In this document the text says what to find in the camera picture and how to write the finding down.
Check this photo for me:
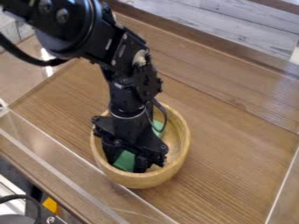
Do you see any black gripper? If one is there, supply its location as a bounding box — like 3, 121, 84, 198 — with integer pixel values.
92, 112, 170, 173

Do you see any green rectangular block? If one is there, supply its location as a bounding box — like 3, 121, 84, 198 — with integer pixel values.
113, 120, 165, 172

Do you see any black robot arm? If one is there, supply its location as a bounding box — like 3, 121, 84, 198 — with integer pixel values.
0, 0, 169, 173

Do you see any brown wooden bowl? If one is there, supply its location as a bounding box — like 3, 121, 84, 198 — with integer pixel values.
90, 103, 191, 189

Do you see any clear acrylic front wall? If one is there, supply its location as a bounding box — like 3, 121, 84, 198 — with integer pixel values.
0, 107, 179, 224

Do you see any black cable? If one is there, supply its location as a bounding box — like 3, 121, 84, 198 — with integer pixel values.
0, 31, 70, 67

